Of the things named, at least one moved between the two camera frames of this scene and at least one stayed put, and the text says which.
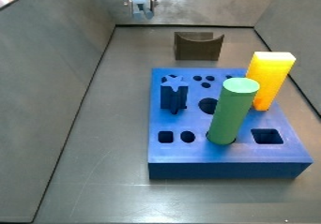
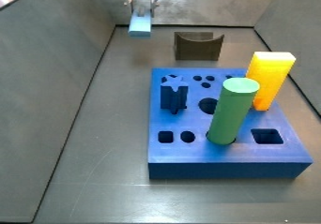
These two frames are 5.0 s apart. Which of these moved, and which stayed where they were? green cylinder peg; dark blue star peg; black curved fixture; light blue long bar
Moved: light blue long bar
Stayed: dark blue star peg; green cylinder peg; black curved fixture
